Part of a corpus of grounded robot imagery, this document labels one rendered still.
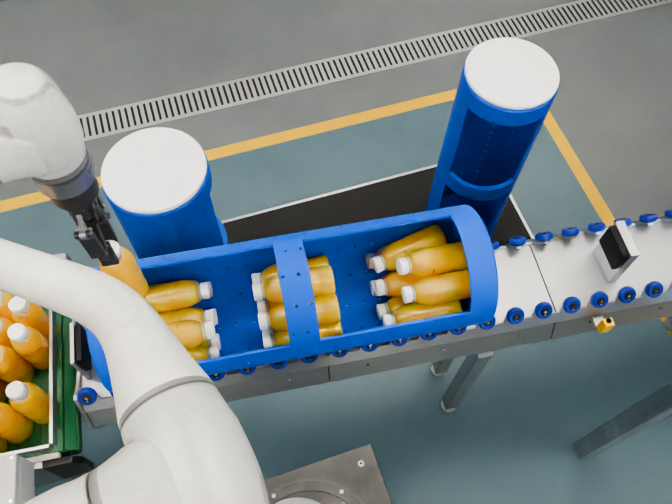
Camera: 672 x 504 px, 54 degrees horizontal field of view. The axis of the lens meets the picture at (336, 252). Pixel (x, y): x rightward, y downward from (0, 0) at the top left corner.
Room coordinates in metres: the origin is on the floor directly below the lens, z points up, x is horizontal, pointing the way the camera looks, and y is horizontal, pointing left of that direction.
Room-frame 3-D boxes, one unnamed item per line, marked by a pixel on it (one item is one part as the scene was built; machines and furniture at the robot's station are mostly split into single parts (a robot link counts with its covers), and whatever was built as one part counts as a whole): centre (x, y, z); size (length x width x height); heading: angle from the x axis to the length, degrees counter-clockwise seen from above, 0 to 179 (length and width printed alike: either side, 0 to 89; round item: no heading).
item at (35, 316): (0.58, 0.73, 0.98); 0.07 x 0.07 x 0.17
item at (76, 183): (0.56, 0.41, 1.67); 0.09 x 0.09 x 0.06
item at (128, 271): (0.55, 0.41, 1.33); 0.07 x 0.07 x 0.17
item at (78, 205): (0.56, 0.41, 1.60); 0.08 x 0.07 x 0.09; 13
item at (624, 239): (0.82, -0.71, 1.00); 0.10 x 0.04 x 0.15; 14
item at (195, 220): (1.00, 0.49, 0.59); 0.28 x 0.28 x 0.88
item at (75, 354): (0.51, 0.59, 0.99); 0.10 x 0.02 x 0.12; 14
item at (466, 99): (1.40, -0.50, 0.59); 0.28 x 0.28 x 0.88
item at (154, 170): (1.00, 0.49, 1.03); 0.28 x 0.28 x 0.01
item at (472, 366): (0.68, -0.45, 0.31); 0.06 x 0.06 x 0.63; 14
